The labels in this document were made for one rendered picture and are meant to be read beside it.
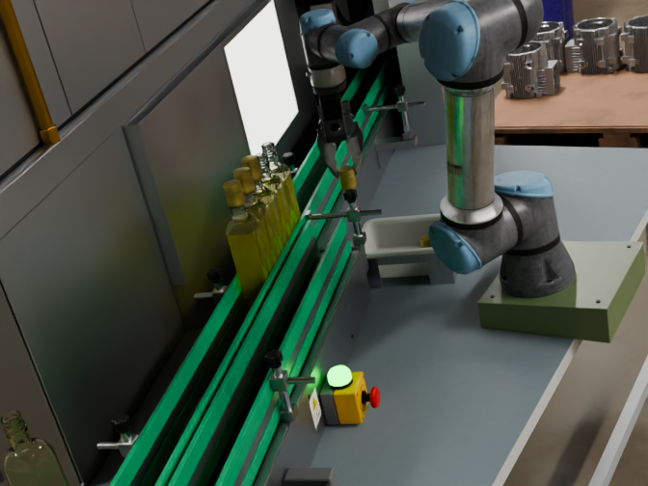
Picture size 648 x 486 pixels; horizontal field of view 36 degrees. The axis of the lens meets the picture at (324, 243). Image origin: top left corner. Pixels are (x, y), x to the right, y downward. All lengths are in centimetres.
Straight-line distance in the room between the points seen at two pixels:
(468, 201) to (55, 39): 76
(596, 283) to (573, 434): 100
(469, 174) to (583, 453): 129
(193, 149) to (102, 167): 32
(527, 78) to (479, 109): 315
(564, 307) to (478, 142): 40
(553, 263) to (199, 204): 72
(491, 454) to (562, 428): 125
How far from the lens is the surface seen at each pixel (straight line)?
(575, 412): 303
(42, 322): 158
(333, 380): 181
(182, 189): 198
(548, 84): 488
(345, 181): 218
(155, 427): 164
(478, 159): 177
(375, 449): 179
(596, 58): 506
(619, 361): 322
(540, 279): 199
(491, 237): 186
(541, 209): 195
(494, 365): 194
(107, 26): 186
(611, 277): 203
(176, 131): 198
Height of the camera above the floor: 186
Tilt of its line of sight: 26 degrees down
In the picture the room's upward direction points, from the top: 13 degrees counter-clockwise
